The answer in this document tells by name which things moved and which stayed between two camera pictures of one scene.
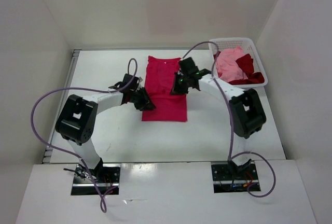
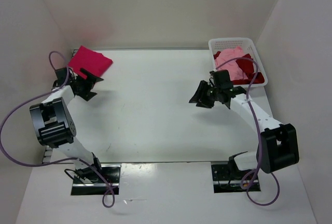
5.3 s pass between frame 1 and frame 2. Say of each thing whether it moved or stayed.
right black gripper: moved
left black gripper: moved
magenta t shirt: moved
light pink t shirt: stayed
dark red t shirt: stayed
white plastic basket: stayed
